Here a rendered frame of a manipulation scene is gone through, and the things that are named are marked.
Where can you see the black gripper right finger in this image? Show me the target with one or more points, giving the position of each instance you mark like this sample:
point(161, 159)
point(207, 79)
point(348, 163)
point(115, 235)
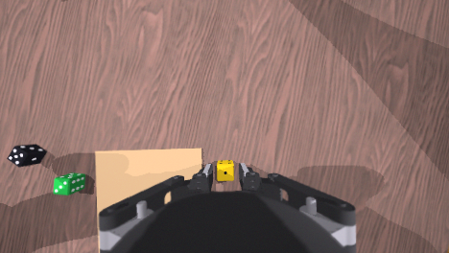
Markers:
point(336, 216)

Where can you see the black die with white pips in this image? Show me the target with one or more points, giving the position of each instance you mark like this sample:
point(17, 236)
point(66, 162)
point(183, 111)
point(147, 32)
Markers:
point(26, 155)

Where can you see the yellow die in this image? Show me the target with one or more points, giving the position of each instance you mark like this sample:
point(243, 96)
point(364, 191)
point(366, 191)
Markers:
point(225, 170)

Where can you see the beige square mat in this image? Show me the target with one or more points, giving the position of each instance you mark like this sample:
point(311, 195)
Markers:
point(123, 173)

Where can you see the green die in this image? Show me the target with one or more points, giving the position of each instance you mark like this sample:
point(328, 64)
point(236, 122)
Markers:
point(69, 184)

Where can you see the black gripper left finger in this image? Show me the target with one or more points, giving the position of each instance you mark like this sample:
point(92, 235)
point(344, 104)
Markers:
point(117, 219)

